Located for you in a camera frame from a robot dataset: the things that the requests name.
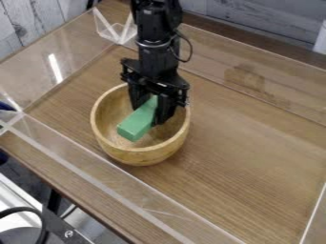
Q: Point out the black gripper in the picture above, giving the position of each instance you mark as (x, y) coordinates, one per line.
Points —
(151, 74)

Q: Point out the green rectangular block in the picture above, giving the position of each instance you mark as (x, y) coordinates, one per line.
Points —
(137, 124)

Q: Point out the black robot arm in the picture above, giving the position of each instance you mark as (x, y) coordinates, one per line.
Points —
(158, 18)

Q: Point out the brown wooden bowl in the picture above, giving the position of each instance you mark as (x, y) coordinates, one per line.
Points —
(157, 146)

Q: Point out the black metal table leg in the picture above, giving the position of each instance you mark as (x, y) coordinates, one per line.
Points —
(54, 202)

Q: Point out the clear acrylic corner bracket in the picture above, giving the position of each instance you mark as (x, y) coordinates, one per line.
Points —
(118, 33)

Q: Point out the clear acrylic enclosure wall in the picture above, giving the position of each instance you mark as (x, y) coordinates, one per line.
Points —
(246, 181)

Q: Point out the grey metal bracket with screw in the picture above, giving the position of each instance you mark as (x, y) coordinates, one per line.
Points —
(58, 228)

